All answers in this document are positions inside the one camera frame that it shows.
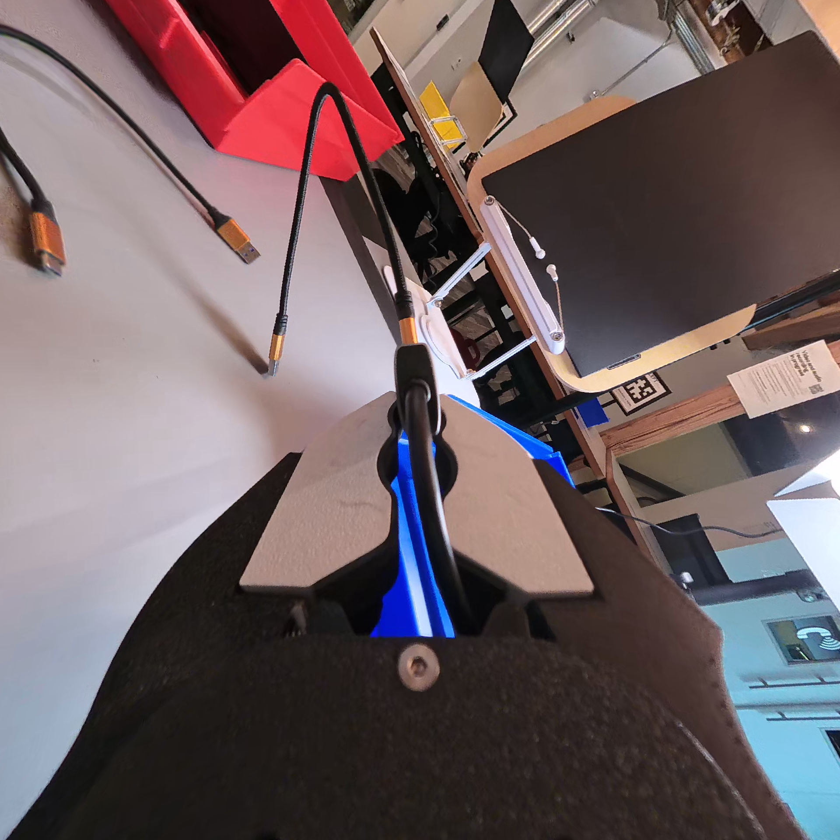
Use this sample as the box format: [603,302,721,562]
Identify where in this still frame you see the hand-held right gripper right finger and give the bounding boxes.
[436,392,595,599]

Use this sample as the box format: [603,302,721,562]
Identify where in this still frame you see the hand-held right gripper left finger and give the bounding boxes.
[239,392,403,601]

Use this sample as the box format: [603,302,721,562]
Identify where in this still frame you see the thick black hub cable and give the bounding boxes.
[394,343,475,637]

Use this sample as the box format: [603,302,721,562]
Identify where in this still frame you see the blue plastic bin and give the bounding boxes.
[369,392,576,639]

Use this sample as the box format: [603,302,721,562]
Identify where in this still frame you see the red plastic bin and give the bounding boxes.
[105,0,405,182]

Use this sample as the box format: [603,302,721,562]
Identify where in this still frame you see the black and white marker poster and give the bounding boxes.
[612,372,672,416]

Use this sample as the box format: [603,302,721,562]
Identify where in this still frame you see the wooden beam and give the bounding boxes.
[598,341,840,454]

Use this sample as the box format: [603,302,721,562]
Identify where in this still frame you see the white paper notice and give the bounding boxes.
[727,339,840,420]

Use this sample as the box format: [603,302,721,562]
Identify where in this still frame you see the wooden board with black panel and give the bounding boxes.
[467,29,840,395]

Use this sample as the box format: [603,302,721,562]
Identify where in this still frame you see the small yellow bin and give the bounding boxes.
[419,80,468,148]

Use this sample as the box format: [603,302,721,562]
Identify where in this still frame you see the black-legged side table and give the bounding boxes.
[369,26,487,237]

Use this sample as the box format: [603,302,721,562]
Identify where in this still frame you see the small wooden board stand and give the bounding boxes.
[449,0,536,150]

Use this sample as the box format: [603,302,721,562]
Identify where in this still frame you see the black bin divider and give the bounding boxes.
[187,0,293,89]

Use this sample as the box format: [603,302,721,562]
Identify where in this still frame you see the metal wall pipes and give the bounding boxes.
[525,0,592,42]

